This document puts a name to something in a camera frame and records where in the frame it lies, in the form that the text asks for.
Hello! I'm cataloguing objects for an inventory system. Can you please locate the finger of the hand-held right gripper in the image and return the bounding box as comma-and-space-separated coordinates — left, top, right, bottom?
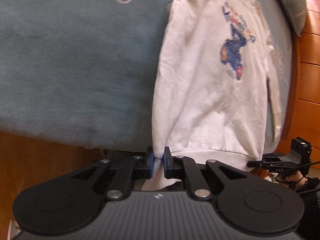
262, 152, 286, 161
247, 161, 277, 170

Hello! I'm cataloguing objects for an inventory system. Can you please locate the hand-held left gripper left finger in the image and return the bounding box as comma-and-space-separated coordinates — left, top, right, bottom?
70, 146, 154, 201

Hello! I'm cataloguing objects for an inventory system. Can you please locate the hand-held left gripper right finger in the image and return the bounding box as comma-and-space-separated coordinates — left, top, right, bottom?
162, 146, 241, 199

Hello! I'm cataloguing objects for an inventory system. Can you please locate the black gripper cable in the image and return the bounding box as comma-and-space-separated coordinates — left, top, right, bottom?
299, 160, 320, 195

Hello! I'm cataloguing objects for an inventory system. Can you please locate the person's right hand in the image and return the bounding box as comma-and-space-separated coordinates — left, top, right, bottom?
285, 174, 308, 193

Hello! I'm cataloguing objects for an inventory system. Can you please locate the wooden headboard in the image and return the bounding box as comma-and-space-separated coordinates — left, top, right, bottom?
281, 7, 320, 155

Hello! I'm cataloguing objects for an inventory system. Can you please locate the person's right forearm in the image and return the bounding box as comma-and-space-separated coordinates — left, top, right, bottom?
296, 177, 320, 240

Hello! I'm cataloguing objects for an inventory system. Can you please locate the green pillow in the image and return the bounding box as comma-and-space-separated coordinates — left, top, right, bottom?
272, 0, 312, 38

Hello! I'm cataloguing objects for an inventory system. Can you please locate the white printed sweatshirt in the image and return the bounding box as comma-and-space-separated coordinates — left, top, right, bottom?
141, 0, 283, 191

